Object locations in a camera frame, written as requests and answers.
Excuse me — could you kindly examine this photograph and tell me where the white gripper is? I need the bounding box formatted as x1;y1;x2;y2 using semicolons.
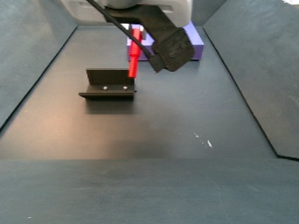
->
60;0;192;40

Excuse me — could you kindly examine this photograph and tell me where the red peg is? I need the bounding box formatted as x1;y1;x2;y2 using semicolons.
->
128;28;143;79

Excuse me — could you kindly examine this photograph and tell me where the purple base board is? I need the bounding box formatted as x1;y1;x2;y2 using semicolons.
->
129;23;204;60

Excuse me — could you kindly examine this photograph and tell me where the black cable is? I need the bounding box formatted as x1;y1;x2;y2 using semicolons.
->
85;0;155;60

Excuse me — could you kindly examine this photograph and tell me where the black angle bracket holder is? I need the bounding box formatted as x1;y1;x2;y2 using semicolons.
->
79;68;136;100

